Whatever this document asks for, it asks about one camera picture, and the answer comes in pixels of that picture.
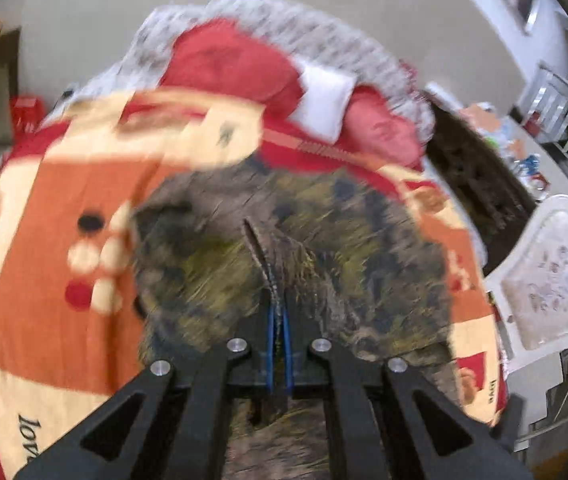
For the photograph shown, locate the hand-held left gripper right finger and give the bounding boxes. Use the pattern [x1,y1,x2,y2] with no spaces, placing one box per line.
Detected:
[281,305,535,480]

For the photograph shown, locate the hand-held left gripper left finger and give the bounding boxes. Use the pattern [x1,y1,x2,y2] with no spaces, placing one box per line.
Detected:
[13,302,279,480]

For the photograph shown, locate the dark patterned garment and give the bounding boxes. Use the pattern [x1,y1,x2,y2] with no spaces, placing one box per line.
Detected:
[131,157,464,480]

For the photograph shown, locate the orange printed blanket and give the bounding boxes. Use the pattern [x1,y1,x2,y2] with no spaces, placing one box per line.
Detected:
[0,87,509,480]

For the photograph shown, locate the small red pillow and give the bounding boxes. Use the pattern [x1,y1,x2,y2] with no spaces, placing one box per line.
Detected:
[341,85,425,167]

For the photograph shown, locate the white pillow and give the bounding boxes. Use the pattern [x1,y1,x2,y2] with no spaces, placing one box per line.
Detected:
[288,57,357,143]

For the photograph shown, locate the white chair with floral cushion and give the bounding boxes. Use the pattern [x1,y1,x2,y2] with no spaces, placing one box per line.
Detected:
[484,195,568,376]

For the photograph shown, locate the red quilt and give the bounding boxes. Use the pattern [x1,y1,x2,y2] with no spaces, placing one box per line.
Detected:
[161,19,307,116]

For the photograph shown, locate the floral grey pillow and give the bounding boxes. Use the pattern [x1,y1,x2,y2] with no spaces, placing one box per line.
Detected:
[64,0,437,147]

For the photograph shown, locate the red bucket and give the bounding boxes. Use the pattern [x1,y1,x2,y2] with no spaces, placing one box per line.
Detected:
[10,96,47,133]

